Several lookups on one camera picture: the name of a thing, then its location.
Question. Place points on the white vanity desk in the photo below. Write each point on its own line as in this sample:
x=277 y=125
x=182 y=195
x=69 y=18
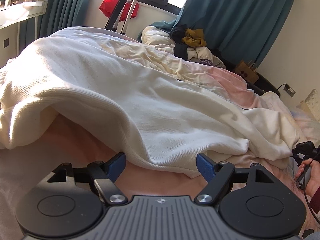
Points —
x=11 y=19

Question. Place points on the black garment on pile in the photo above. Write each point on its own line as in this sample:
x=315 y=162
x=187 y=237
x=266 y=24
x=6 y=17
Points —
x=180 y=49

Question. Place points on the person right hand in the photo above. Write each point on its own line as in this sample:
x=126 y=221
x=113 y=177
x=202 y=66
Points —
x=314 y=181

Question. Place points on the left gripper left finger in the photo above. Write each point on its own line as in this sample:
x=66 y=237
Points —
x=104 y=176

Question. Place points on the dark red sleeve forearm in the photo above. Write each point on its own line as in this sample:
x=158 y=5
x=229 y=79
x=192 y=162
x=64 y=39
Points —
x=315 y=201

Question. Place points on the black armchair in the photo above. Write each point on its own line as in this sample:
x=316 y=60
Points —
x=262 y=84

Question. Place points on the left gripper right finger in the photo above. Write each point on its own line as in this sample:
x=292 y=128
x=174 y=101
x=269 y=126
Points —
x=217 y=175

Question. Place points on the brown paper bag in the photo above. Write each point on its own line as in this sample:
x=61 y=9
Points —
x=246 y=72

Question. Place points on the white purple print garment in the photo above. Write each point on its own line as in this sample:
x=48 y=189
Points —
x=203 y=55

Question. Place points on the left teal curtain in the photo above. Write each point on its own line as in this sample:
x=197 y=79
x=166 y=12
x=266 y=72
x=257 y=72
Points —
x=59 y=14

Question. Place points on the right teal curtain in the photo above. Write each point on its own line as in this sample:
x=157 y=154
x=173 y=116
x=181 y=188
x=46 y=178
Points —
x=239 y=29

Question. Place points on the wall power socket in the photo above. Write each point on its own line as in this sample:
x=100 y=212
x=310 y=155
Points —
x=290 y=91

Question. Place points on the white puffy comforter bundle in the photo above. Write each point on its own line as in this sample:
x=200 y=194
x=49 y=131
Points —
x=158 y=38

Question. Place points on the cream white sweatpants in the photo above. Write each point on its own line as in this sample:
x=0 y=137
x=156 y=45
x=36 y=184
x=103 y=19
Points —
x=137 y=100

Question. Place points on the pink pastel duvet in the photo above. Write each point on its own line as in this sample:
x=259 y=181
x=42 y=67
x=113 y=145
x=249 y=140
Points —
x=67 y=142

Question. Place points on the teal curtain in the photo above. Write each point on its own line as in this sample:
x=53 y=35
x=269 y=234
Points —
x=59 y=14
x=239 y=29

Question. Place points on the red cloth on tripod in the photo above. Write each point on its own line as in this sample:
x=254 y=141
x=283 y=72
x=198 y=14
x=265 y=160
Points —
x=107 y=7

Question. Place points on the mustard yellow garment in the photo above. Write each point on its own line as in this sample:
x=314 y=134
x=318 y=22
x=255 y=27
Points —
x=194 y=38

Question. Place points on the quilted cream headboard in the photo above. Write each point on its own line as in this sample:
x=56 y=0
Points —
x=311 y=105

